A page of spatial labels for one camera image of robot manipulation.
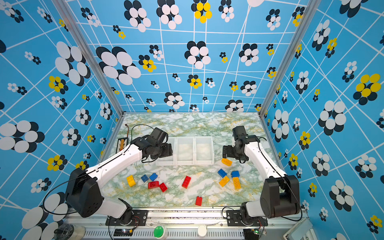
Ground blue lego brick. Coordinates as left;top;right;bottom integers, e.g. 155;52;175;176
218;169;227;178
150;173;158;182

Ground small red lego front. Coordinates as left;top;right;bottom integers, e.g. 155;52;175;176
196;196;203;206

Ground red lego brick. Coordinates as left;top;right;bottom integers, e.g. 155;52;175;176
159;183;168;193
148;181;160;189
182;176;192;189

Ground black box with orange parts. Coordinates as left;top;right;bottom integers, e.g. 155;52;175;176
116;137;129;153

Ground right circuit board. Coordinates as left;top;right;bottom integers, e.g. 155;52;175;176
243;229;264;240

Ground white three-compartment container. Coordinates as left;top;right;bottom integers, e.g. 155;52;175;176
155;136;215;166

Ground grey box front right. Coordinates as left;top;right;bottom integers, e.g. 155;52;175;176
283;218;318;240

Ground small blue lego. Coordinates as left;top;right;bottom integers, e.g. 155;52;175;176
141;175;149;183
231;171;240;178

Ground left circuit board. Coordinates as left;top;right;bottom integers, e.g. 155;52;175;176
113;229;133;238

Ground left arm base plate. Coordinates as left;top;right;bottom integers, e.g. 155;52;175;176
105;210;149;227

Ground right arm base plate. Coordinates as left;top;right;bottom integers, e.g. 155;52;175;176
223;210;269;228

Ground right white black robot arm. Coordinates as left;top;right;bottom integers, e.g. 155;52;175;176
223;126;303;225

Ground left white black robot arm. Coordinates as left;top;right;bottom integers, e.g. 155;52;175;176
65;128;173;225

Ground white push button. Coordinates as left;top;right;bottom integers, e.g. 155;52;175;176
198;225;208;238

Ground clear tape roll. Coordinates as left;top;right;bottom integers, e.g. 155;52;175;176
54;224;86;240

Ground circuit board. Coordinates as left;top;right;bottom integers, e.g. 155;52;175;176
243;229;264;240
113;229;133;238

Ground green push button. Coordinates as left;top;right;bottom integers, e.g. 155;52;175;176
154;226;168;240

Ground long yellow lego brick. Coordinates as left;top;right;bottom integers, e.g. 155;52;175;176
233;177;242;190

